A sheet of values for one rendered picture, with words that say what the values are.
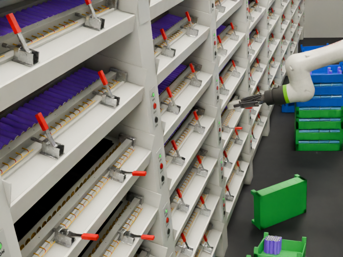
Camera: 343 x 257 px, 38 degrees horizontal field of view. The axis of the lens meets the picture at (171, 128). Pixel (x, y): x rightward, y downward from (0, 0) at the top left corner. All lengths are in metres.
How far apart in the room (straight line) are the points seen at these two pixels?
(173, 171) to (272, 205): 1.03
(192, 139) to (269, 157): 1.51
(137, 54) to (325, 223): 1.69
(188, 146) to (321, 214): 1.15
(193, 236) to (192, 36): 0.78
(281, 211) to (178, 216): 0.99
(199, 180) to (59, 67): 1.14
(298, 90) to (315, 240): 0.75
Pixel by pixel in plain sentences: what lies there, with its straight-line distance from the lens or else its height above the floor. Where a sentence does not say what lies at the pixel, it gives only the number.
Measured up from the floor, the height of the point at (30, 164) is 1.13.
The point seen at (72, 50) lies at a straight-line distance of 1.01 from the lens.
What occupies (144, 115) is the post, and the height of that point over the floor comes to 1.03.
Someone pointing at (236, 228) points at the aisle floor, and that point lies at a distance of 2.65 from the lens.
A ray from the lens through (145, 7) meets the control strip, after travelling 1.34.
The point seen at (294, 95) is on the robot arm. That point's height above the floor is 0.70.
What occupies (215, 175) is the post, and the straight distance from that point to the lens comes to 2.22.
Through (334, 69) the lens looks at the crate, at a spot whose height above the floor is 0.51.
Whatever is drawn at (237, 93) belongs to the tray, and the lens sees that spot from 2.79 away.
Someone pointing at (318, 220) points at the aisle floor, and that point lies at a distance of 2.74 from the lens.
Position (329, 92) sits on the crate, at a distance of 3.28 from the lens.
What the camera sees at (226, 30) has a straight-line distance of 2.57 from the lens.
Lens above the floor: 1.54
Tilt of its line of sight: 23 degrees down
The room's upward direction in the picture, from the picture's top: 6 degrees counter-clockwise
